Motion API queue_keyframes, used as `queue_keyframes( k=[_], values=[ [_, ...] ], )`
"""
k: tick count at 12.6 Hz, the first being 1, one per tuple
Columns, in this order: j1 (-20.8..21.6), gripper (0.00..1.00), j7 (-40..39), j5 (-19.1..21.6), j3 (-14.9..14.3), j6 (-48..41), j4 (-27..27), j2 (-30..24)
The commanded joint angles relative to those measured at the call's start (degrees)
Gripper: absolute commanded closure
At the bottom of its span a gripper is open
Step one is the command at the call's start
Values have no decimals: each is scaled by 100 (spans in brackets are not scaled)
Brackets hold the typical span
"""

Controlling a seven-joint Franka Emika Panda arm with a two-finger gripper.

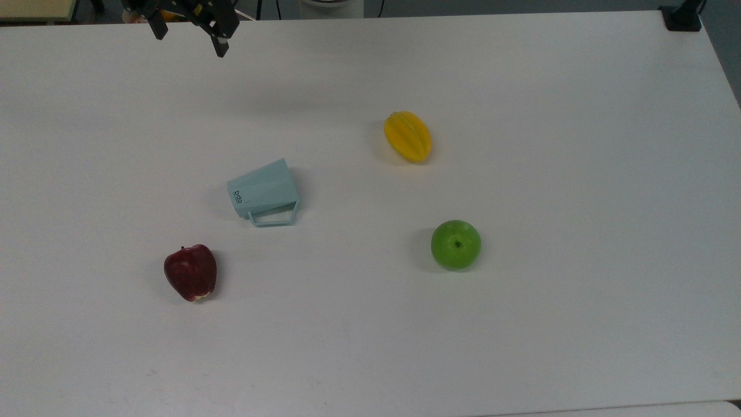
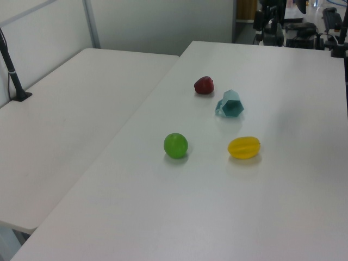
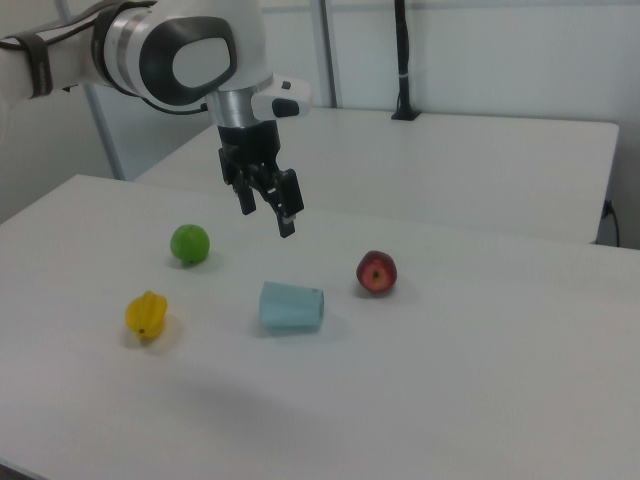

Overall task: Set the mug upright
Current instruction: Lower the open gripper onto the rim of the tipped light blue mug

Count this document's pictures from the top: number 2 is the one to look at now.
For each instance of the black bag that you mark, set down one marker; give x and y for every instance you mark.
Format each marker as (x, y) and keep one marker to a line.
(305, 28)

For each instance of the yellow starfruit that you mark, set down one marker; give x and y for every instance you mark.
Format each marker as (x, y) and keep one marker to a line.
(243, 148)

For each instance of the teal hexagonal mug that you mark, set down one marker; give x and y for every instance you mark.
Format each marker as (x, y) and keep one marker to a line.
(229, 96)

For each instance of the black pole with white band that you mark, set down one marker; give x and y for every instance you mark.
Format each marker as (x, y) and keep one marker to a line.
(258, 20)

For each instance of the black clamp stand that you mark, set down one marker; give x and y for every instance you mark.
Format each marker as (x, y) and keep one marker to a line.
(339, 50)

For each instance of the light wooden cabinet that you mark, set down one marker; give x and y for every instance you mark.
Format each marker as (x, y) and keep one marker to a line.
(246, 9)

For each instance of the black camera stand pole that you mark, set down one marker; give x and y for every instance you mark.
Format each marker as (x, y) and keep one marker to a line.
(12, 73)

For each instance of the grey metal partition post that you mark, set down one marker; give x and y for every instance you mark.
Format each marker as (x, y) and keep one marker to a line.
(91, 24)

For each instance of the white side table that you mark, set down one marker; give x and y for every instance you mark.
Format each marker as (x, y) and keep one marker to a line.
(68, 122)

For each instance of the red apple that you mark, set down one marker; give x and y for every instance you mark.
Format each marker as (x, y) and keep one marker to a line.
(204, 85)

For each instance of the black desk boxes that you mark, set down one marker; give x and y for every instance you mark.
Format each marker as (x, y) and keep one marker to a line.
(299, 43)

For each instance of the green apple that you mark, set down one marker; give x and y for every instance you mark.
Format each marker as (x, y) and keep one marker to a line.
(175, 145)

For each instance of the dark grey equipment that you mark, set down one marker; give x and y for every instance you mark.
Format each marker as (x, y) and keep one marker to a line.
(273, 39)

